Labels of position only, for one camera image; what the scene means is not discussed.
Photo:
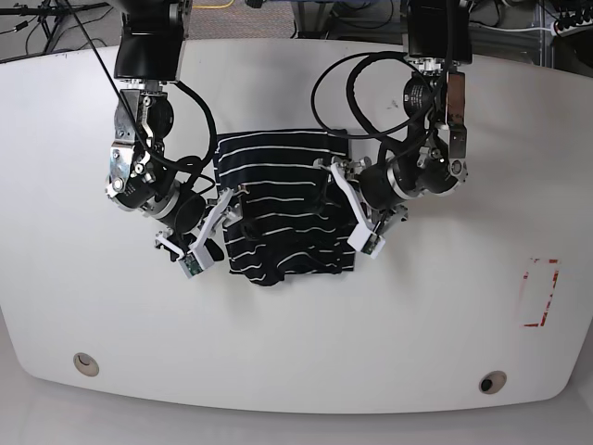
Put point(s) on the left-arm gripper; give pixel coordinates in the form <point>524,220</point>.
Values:
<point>372,215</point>

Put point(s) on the left table grommet hole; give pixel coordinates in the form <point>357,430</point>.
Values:
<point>86,364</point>

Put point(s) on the table grommet hole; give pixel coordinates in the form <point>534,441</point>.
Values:
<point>493,382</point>
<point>86,364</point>

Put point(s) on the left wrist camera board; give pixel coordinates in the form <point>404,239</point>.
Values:
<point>373,246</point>

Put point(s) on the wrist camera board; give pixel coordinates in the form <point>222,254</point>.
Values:
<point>190,266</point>
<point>373,246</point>

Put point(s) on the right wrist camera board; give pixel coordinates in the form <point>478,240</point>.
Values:
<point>190,266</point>

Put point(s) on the right table grommet hole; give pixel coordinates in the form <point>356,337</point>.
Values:
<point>493,382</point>

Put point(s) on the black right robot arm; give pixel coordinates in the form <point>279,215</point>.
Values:
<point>140,176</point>

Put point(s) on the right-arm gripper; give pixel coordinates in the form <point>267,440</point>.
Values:
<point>190,225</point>

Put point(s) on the red tape rectangle marking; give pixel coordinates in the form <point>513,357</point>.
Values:
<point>537,290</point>

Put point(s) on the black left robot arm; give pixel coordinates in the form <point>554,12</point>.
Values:
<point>426,153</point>

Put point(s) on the navy white striped T-shirt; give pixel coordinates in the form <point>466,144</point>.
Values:
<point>295,219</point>

